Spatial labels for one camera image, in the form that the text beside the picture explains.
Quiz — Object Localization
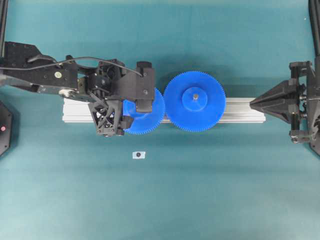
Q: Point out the large blue gear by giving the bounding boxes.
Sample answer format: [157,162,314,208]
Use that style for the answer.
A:
[163,71,227,132]

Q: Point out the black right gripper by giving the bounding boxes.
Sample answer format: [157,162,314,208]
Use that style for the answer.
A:
[250,61,312,144]

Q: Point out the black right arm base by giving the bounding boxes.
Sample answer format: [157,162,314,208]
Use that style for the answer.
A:
[309,139,320,157]

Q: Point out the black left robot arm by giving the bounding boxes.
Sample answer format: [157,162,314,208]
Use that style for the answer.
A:
[0,41,134,137]

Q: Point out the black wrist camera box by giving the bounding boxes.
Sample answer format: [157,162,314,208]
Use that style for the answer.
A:
[115,61,156,113]

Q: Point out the black frame post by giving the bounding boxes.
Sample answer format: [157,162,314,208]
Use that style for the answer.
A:
[0,0,9,58]
[308,0,320,57]

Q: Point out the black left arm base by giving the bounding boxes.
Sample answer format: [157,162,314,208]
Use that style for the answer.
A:
[0,101,13,156]

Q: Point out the small blue gear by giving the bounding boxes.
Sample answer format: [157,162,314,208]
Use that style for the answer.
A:
[123,88,166,135]

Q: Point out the black left frame post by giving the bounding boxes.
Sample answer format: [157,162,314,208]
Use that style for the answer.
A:
[0,0,9,58]

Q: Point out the white marker sticker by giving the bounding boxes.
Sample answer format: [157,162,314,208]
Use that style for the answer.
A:
[132,151,146,160]

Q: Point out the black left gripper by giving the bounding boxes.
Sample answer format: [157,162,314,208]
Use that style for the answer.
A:
[87,59,137,137]

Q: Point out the silver aluminium extrusion rail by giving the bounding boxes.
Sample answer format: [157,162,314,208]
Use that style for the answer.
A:
[62,97,266,124]

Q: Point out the black right frame post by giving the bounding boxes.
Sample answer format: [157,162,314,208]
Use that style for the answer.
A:
[308,0,320,57]

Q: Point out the black camera cable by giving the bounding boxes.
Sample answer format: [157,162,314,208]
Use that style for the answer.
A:
[0,56,144,77]

